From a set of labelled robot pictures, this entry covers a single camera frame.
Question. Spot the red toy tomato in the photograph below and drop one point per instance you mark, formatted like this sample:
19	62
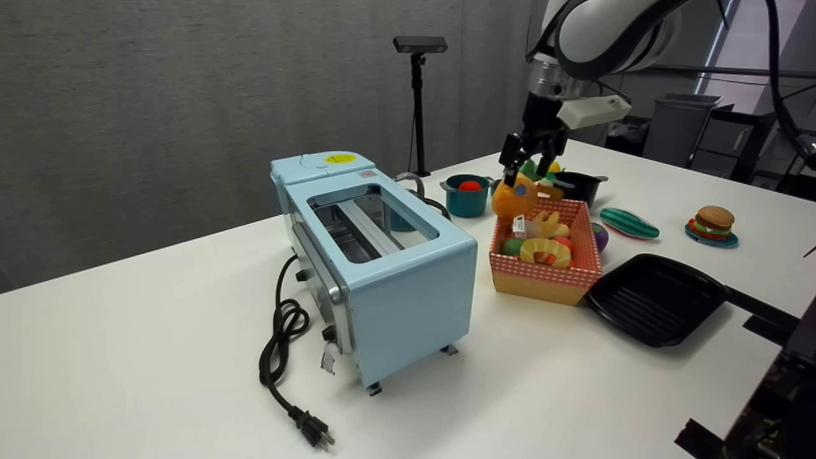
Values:
470	188

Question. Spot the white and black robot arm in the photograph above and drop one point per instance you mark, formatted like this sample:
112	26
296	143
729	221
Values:
613	33

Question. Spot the black ridged grill pan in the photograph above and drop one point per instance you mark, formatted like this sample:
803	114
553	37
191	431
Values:
653	297

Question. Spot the black stereo camera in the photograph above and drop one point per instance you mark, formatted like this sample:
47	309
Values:
418	44

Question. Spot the yellow green toy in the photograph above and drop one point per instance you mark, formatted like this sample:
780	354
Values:
552	167

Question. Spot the orange checkered cardboard basket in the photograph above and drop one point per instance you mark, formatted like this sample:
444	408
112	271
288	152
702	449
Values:
543	282

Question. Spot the orange plush with green leaves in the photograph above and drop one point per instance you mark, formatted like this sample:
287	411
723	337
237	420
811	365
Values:
511	198

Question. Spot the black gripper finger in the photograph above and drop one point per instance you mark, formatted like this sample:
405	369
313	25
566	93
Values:
552	153
511	157

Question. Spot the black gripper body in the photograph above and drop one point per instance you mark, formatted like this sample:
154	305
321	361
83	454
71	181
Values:
542	116

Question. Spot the yellow round plush toy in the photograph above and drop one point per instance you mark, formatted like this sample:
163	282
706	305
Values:
543	252

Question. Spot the teal toy pot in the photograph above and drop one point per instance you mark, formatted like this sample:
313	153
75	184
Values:
464	204

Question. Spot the teal toy plate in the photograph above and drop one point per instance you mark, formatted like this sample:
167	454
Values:
725	244

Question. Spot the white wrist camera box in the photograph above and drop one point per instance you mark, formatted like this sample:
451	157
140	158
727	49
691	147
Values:
594	110

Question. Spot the short black tape strip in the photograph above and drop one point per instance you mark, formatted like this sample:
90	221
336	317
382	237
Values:
769	331

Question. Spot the light blue toaster oven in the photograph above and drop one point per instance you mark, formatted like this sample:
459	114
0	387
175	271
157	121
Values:
408	308

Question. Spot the small green plush toy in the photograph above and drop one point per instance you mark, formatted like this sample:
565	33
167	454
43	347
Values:
511	246

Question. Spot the yellow banana plush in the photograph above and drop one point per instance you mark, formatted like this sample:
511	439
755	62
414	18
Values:
552	226

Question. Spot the green striped plush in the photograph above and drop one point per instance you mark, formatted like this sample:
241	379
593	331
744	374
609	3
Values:
627	223

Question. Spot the toy burger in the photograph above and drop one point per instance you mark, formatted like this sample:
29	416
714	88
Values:
711	221

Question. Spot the purple plush toy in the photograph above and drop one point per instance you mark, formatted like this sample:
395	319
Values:
600	237

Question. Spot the grey trash bin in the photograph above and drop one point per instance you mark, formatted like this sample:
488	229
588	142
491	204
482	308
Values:
683	128

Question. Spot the black camera stand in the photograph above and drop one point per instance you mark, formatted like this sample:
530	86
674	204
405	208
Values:
418	110

